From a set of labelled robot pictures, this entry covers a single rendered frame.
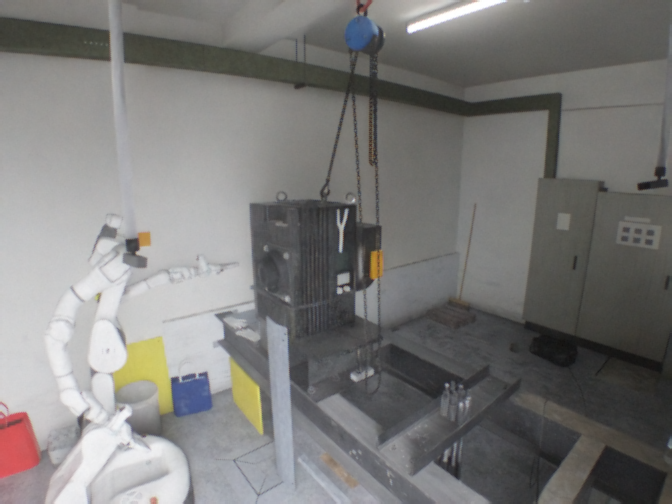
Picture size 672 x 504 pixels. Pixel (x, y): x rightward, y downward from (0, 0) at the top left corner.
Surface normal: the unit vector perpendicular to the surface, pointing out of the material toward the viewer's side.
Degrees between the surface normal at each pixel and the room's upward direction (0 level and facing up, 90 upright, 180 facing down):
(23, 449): 90
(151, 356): 87
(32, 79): 90
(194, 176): 90
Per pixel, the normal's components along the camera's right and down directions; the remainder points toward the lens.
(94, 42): 0.62, 0.18
